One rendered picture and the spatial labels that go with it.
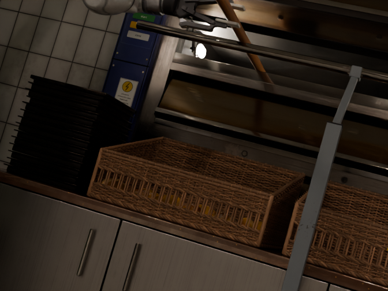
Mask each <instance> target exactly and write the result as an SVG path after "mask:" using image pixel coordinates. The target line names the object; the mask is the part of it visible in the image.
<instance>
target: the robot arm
mask: <svg viewBox="0 0 388 291"><path fill-rule="evenodd" d="M82 1H83V3H84V5H85V6H86V7H87V8H88V9H89V10H90V11H92V12H94V13H96V14H100V15H105V16H111V15H116V14H120V13H148V14H155V15H158V16H163V15H164V14H166V15H170V16H174V17H178V18H179V19H180V23H179V26H180V27H181V28H193V29H198V30H201V31H207V32H212V31H213V29H214V28H216V27H220V28H224V29H225V28H227V26H230V27H235V28H240V25H239V23H237V22H233V21H227V20H223V19H219V18H216V19H215V21H214V20H212V19H210V18H208V17H206V16H204V15H202V14H200V13H198V12H196V11H195V10H196V7H197V5H212V4H217V2H216V0H82ZM229 2H230V4H231V6H232V8H233V9H236V10H241V11H245V7H244V5H238V4H235V3H234V1H232V0H229ZM190 16H192V17H194V18H197V19H199V20H201V21H203V22H205V23H207V24H209V25H204V24H199V23H193V22H190V21H186V20H184V19H185V18H187V17H190Z"/></svg>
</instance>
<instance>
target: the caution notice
mask: <svg viewBox="0 0 388 291"><path fill-rule="evenodd" d="M137 85H138V81H133V80H129V79H124V78H120V82H119V85H118V88H117V92H116V94H115V98H116V99H118V100H119V101H121V102H122V103H124V104H126V105H127V106H129V107H131V105H132V102H133V98H134V96H135V92H136V88H137Z"/></svg>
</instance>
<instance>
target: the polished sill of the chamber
mask: <svg viewBox="0 0 388 291"><path fill-rule="evenodd" d="M173 62H175V63H178V64H183V65H188V66H193V67H196V68H200V69H205V70H210V71H213V72H218V73H223V74H228V75H231V76H236V77H241V78H244V79H249V80H253V81H258V82H262V83H266V84H271V85H276V86H279V87H284V88H289V89H294V90H297V91H302V92H306V93H310V94H315V95H319V96H324V97H327V98H332V99H337V100H342V97H343V95H344V92H345V90H344V89H339V88H334V87H329V86H325V85H320V84H316V83H311V82H307V81H302V80H298V79H293V78H290V77H285V76H280V75H276V74H272V73H267V72H262V71H258V70H253V69H248V68H243V67H240V66H236V65H231V64H226V63H223V62H218V61H213V60H209V59H204V58H199V57H194V56H191V55H186V54H181V53H177V52H175V54H174V58H173ZM350 103H355V104H358V105H363V106H367V107H372V108H376V109H380V110H385V111H388V99H383V98H378V97H374V96H369V95H365V94H360V93H357V92H353V94H352V97H351V99H350Z"/></svg>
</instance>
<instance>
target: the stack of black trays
mask: <svg viewBox="0 0 388 291"><path fill-rule="evenodd" d="M30 78H32V79H33V82H30V81H29V83H31V84H32V86H31V89H30V88H25V89H27V90H29V93H28V95H27V97H29V98H30V101H29V103H28V102H25V101H23V103H26V106H25V109H20V110H23V111H24V114H23V116H20V115H18V117H21V118H22V119H21V123H20V122H16V123H18V124H20V125H19V127H18V129H19V130H17V129H14V130H15V131H18V133H17V137H16V136H12V135H11V137H15V141H14V143H11V142H10V144H13V148H12V150H8V151H11V152H12V154H11V158H10V157H7V158H9V159H11V160H10V164H9V165H8V164H5V163H4V165H7V166H8V167H7V170H6V171H8V172H11V173H14V174H18V175H21V176H24V177H28V178H31V179H34V180H38V181H41V182H45V183H48V184H51V185H55V186H58V187H61V188H64V189H68V190H70V191H74V192H79V193H84V194H87V190H88V187H89V184H90V181H91V177H92V174H93V171H94V168H95V164H96V161H97V158H98V155H99V151H100V149H101V147H109V146H113V145H119V144H123V143H127V142H125V141H124V139H125V137H129V136H127V134H128V131H132V130H130V129H128V128H127V127H128V125H129V124H132V123H131V122H129V119H130V117H132V118H134V117H133V116H132V114H137V111H136V110H134V109H133V108H131V107H129V106H127V105H126V104H124V103H122V102H121V101H119V100H118V99H116V98H114V97H112V96H111V95H109V94H107V93H105V92H101V91H97V90H94V89H89V88H84V87H80V86H77V85H73V84H68V83H64V82H60V81H56V80H52V79H47V78H44V77H40V76H35V75H32V74H31V76H30ZM132 125H133V124H132ZM14 158H15V159H14Z"/></svg>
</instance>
